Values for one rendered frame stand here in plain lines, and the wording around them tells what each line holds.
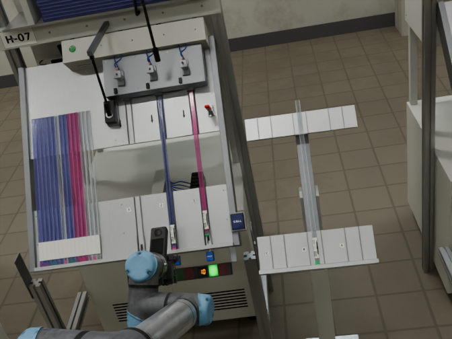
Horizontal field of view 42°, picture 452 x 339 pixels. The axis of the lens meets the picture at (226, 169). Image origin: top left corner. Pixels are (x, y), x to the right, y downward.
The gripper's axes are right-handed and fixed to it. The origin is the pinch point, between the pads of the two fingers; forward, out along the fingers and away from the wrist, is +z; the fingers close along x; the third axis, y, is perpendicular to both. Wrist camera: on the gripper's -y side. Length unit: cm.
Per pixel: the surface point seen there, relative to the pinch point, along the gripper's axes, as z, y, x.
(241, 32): 308, -204, 16
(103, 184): 62, -38, -39
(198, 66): 4, -62, 15
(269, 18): 302, -210, 42
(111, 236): 9.9, -10.6, -20.8
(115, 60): 2, -67, -12
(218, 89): 9, -54, 20
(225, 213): 9.9, -13.0, 17.6
